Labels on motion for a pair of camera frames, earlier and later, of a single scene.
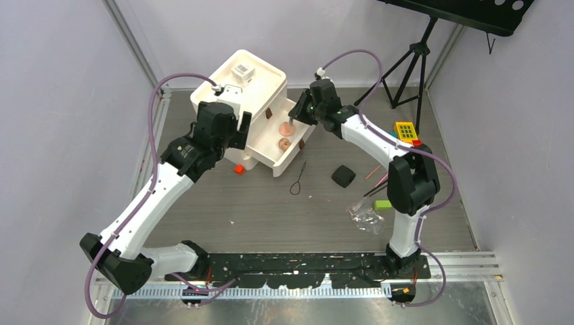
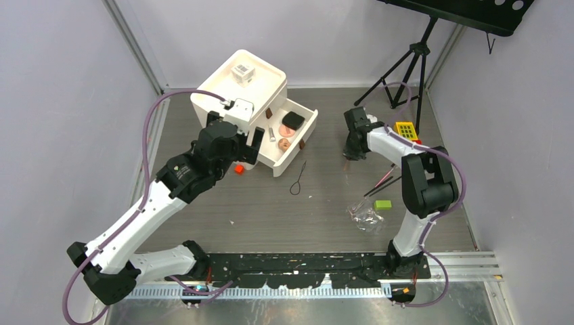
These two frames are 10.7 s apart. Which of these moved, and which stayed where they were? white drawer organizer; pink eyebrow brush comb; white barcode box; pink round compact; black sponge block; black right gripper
Moved: black right gripper; black sponge block
Stayed: white drawer organizer; white barcode box; pink round compact; pink eyebrow brush comb
